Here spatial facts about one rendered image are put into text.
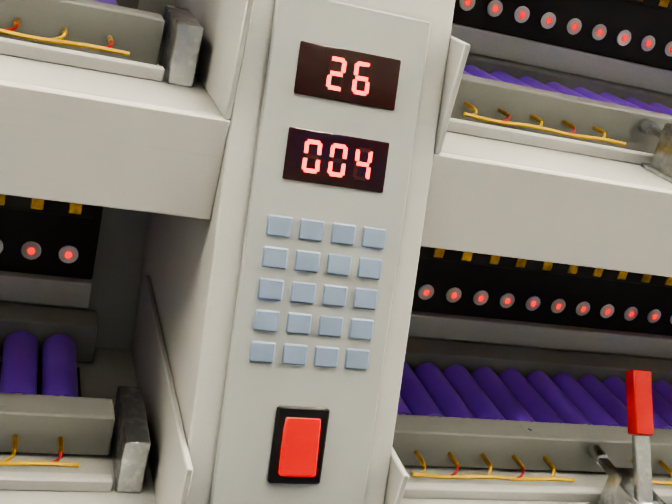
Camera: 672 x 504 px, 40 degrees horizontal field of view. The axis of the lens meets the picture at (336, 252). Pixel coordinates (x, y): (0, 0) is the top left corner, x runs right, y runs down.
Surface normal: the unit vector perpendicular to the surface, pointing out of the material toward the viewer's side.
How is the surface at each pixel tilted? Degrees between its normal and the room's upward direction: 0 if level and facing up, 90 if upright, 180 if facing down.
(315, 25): 90
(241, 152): 90
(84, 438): 108
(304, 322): 90
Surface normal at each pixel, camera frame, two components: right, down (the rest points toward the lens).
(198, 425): 0.33, 0.10
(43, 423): 0.27, 0.40
